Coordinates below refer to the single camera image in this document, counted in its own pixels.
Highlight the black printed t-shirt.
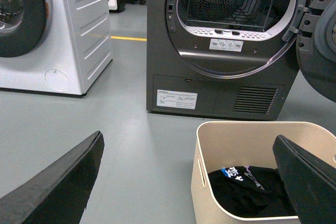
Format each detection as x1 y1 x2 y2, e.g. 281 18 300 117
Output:
208 166 296 218

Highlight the white washing machine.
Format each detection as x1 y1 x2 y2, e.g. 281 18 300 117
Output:
1 0 113 96

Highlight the grey dryer door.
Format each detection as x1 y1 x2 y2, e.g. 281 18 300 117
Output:
296 0 335 102

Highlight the beige plastic laundry hamper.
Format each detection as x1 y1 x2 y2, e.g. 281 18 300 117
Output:
191 121 335 223

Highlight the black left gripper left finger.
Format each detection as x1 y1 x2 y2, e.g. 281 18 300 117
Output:
1 131 104 223

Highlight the dark grey tumble dryer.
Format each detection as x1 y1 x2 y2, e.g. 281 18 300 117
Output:
146 0 306 121

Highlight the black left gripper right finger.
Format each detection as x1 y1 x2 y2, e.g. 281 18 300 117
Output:
272 135 335 223

